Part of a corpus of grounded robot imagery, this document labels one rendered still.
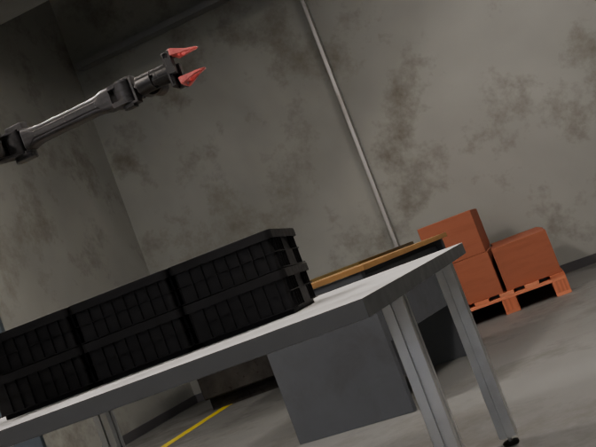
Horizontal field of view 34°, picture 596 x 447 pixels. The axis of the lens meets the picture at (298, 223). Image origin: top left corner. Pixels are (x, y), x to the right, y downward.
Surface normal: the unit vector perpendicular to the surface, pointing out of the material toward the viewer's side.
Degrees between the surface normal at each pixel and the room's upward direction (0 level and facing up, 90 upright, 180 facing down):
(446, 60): 90
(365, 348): 90
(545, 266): 90
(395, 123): 90
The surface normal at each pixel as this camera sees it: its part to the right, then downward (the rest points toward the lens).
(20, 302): 0.89, -0.36
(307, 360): -0.43, 0.11
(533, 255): -0.21, 0.02
